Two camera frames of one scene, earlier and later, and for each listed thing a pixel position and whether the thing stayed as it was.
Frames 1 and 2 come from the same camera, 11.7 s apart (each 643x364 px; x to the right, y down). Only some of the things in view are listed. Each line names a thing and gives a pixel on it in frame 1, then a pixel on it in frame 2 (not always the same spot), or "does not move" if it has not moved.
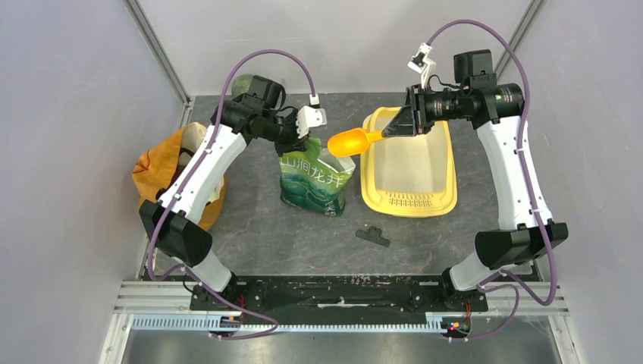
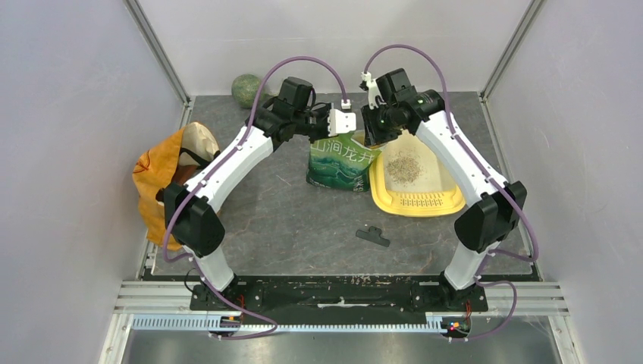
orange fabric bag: (157, 167) does not move
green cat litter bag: (315, 178) to (340, 162)
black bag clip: (373, 235) does not move
